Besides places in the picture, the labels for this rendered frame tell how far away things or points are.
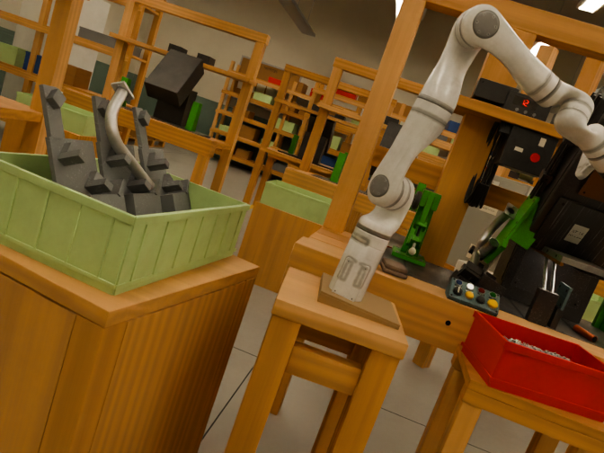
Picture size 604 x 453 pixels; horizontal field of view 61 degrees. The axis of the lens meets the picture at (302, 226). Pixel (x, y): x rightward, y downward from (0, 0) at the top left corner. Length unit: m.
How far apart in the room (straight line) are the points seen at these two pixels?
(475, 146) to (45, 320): 1.64
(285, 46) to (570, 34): 10.43
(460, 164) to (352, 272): 1.00
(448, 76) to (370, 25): 10.96
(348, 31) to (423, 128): 11.03
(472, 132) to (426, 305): 0.83
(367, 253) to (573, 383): 0.58
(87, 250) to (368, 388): 0.69
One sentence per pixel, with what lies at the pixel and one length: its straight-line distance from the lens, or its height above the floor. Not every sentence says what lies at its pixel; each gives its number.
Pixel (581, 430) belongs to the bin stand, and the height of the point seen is 0.78.
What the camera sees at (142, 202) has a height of 0.91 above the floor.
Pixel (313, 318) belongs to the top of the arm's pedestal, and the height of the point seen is 0.83.
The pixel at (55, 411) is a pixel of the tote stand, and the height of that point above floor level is 0.55.
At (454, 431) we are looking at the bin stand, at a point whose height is 0.66.
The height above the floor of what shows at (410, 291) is 0.88.
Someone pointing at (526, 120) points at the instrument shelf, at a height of 1.52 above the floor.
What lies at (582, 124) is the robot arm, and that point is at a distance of 1.38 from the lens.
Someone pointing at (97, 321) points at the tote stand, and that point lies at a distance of 1.07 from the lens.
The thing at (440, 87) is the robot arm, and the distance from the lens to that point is 1.27.
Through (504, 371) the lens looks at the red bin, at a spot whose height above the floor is 0.85.
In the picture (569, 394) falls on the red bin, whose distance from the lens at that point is 1.45.
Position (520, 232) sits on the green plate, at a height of 1.15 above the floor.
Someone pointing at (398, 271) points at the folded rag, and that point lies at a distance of 1.62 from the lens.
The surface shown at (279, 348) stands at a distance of 1.23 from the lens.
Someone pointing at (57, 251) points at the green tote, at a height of 0.83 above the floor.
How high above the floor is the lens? 1.22
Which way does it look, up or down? 10 degrees down
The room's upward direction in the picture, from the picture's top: 19 degrees clockwise
